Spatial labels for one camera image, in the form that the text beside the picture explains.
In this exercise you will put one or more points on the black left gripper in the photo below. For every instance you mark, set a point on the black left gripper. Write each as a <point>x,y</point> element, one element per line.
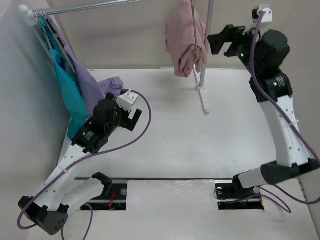
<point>130,123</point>

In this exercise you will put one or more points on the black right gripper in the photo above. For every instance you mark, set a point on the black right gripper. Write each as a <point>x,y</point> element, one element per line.
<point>218,40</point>

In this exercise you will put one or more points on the pink trousers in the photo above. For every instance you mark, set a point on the pink trousers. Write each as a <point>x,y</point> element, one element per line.
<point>179,41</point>

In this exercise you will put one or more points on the grey clothes hanger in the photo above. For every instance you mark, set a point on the grey clothes hanger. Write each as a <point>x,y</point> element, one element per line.
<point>195,51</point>

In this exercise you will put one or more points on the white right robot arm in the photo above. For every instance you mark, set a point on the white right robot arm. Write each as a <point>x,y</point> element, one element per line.
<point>273,92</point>

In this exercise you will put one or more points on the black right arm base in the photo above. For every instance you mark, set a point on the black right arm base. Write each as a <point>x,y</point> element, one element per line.
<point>229,199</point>

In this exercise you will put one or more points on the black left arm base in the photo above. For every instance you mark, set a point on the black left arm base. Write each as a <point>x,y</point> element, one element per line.
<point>112,200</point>

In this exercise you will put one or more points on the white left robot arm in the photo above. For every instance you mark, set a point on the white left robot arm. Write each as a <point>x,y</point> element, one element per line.
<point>50,207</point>

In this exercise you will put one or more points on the grey hanger with purple garment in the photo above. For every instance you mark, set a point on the grey hanger with purple garment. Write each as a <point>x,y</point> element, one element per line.
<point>61,44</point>

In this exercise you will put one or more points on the grey hanger with teal garment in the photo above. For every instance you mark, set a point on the grey hanger with teal garment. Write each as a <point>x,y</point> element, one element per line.
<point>47,33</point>

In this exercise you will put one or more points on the grey vertical rack pole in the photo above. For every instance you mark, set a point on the grey vertical rack pole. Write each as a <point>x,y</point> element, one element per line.
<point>208,28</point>

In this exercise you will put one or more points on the purple hanging garment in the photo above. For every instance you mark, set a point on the purple hanging garment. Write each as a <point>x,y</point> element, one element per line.
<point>91,90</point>

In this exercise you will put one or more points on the teal hanging garment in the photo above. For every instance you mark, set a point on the teal hanging garment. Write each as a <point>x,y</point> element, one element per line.
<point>71,95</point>

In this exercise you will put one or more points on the white rack corner joint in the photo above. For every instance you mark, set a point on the white rack corner joint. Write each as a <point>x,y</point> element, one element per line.
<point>28,15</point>

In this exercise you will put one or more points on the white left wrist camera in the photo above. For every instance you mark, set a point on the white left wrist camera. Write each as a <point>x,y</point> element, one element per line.
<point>127,100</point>

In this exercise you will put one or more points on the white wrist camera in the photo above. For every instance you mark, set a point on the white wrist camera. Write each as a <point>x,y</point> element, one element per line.
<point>264,13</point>
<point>127,100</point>

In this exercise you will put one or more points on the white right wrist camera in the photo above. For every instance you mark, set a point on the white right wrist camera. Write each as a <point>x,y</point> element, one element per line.
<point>264,13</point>

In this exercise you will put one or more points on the silver horizontal rack rail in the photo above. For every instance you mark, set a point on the silver horizontal rack rail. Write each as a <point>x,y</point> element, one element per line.
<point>119,6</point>

